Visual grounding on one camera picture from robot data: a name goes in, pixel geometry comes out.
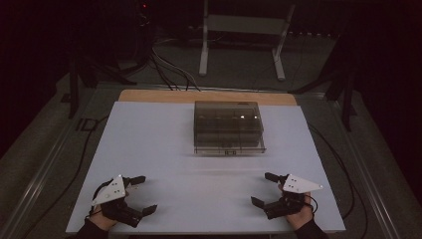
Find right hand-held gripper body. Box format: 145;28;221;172
263;173;324;221

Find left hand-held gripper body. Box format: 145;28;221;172
92;174;144;229

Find smoky transparent drawer organizer box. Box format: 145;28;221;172
193;101;267;156

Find person's left hand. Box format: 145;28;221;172
89;204;117;232

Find person's right hand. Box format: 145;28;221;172
278;183;315;231

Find white table mat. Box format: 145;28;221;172
65;101;346;235

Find black stand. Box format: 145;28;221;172
60;56;137;120
288;33;358;133

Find white metal stand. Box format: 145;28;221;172
198;0;297;83

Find dark device with red light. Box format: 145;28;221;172
133;0;155;66

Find left hand-held gripper cable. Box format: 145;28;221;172
88;178;114;218

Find hand-held gripper cable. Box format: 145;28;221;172
304;194;318;215
88;178;114;218

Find right hand-held gripper cable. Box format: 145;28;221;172
304;194;318;215

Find long black floor cable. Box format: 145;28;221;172
307;121;369;239
19;114;110;239

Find aluminium floor rail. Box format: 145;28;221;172
0;88;103;239
326;96;401;239

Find bundle of black floor cables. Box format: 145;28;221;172
148;44;203;93

